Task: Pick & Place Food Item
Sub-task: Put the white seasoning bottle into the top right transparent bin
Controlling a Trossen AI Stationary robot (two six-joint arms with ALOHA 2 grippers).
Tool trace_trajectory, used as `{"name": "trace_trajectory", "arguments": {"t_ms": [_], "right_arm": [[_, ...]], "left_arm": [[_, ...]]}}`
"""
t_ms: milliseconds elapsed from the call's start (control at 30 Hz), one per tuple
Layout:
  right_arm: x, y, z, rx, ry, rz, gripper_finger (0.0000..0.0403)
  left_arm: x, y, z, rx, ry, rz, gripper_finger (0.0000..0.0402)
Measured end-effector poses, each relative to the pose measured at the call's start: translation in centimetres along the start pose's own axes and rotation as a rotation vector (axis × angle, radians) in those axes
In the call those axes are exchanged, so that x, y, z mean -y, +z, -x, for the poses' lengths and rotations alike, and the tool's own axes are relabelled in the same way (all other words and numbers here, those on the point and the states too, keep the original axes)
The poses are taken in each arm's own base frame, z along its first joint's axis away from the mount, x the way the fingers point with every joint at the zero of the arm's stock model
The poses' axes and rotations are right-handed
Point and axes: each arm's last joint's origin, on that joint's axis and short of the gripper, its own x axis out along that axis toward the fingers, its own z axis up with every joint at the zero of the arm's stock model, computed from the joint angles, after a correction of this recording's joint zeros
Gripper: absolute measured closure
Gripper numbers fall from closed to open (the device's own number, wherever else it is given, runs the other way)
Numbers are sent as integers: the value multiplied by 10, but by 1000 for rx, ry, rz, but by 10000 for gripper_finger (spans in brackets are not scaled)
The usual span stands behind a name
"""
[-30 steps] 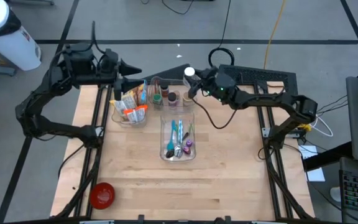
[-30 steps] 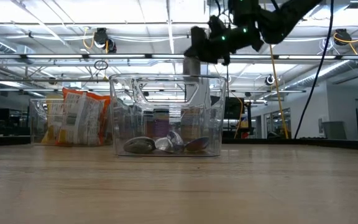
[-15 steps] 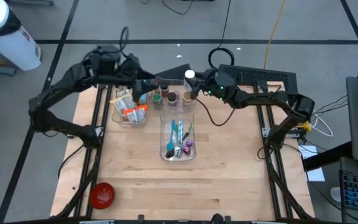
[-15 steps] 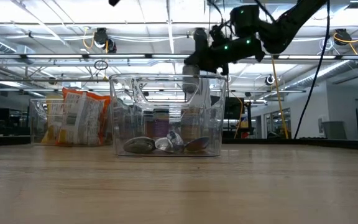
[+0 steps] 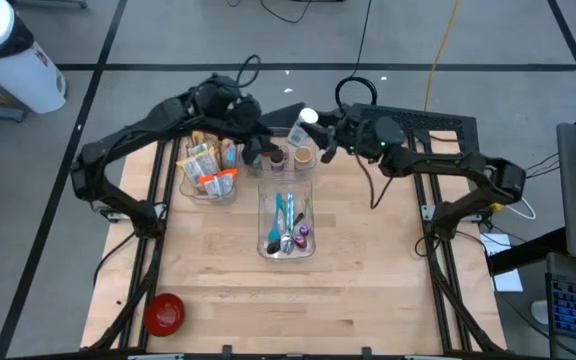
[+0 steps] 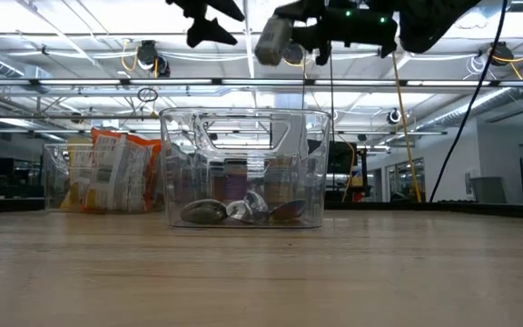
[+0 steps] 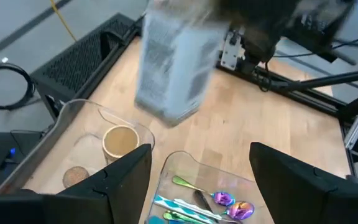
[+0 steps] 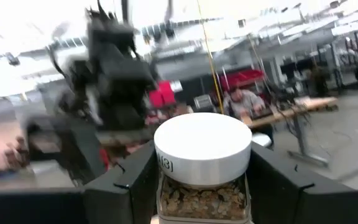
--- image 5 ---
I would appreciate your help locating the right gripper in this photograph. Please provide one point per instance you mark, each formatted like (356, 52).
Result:
(373, 132)

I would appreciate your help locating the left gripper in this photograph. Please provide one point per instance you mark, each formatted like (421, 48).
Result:
(228, 107)

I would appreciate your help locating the dark spice jar grey lid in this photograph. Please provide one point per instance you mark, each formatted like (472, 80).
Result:
(278, 160)

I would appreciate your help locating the white labelled spice jar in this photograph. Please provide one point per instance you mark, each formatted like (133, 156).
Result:
(302, 126)

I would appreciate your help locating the green lid herb jar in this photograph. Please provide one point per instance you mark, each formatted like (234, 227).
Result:
(256, 164)

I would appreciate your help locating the tan lid white canister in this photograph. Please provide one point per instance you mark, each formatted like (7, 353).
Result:
(303, 156)

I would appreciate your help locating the orange ramen noodle pack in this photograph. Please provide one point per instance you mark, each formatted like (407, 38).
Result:
(218, 182)

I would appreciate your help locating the Maruchan roast beef ramen pack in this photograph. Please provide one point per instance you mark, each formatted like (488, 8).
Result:
(200, 137)

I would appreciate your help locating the yellow ramen noodle pack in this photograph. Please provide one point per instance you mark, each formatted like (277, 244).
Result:
(199, 167)

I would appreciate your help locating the teal plastic spoon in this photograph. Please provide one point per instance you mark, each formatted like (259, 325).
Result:
(274, 232)

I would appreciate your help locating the purple iridescent spoon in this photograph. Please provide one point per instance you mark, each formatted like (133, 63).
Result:
(304, 230)

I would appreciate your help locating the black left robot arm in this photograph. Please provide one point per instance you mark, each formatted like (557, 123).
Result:
(118, 140)

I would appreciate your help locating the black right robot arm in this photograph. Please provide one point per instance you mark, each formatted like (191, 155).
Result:
(458, 167)

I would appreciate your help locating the black angled panel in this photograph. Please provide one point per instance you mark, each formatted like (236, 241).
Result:
(283, 117)

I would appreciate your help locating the clear plastic bin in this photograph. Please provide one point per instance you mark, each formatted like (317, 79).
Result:
(188, 192)
(293, 172)
(268, 210)

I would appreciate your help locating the yellow connector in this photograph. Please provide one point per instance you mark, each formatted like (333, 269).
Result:
(495, 206)

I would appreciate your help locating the red bowl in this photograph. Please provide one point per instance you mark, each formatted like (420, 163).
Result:
(164, 314)

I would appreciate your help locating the black desk beam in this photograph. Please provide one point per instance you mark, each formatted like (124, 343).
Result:
(523, 252)

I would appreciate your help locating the white paper sheet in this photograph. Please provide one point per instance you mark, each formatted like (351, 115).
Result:
(510, 282)

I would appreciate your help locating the grey standing desk base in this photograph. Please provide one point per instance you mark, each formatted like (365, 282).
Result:
(53, 3)

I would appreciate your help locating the white trash bin black bag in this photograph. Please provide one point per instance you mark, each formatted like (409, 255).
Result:
(18, 75)

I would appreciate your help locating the white mouse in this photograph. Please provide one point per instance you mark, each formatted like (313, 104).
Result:
(539, 311)

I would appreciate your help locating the black aluminium rig frame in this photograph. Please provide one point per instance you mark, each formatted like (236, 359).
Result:
(288, 352)

